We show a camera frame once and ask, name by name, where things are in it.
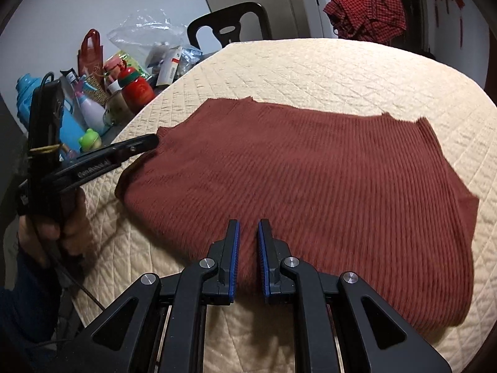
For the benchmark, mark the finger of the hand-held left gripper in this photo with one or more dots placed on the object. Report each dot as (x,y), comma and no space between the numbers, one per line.
(139,145)

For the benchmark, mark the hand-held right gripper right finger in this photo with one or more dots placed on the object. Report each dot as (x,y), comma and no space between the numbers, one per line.
(262,264)

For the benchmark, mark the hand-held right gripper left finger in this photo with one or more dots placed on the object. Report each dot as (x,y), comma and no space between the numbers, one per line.
(234,264)

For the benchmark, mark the rust brown knit sweater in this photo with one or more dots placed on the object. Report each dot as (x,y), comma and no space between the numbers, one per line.
(310,182)

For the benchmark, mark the person's left forearm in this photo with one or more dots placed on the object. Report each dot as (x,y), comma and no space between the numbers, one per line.
(27,307)

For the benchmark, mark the person's left hand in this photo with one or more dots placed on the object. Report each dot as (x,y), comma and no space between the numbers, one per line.
(73,237)

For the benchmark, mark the blue kettle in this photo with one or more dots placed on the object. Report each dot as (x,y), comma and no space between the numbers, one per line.
(23,93)

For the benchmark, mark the green frog toy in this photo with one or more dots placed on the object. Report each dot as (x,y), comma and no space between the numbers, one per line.
(90,140)

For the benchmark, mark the beige jar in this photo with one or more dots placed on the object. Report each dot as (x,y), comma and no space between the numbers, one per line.
(116,105)

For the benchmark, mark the white bottle with pink cap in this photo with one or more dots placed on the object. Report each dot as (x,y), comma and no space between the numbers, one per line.
(91,112)

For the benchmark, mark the red reindeer bottle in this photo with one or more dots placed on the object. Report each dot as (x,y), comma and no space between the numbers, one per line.
(136,89)

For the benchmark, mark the white cardboard box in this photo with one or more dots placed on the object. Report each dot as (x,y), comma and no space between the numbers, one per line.
(169,66)

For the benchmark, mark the pink and green packet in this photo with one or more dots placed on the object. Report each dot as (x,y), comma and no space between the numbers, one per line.
(116,62)

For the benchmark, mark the red gift bag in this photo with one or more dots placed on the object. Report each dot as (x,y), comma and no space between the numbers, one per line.
(91,58)

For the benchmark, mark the clear plastic bag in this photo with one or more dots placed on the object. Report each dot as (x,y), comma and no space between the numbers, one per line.
(147,31)

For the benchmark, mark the dark wooden chair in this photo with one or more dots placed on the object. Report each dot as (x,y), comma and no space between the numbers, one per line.
(256,11)

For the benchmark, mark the cream quilted blanket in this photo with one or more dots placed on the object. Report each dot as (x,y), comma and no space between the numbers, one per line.
(330,74)

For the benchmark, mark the red checked cloth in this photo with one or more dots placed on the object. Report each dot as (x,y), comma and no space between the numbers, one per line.
(365,15)

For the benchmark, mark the dark doorway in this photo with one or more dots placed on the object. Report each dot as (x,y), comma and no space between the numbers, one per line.
(415,7)

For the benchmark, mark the long red knot wall decoration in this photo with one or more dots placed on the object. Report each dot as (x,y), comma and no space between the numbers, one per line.
(459,4)

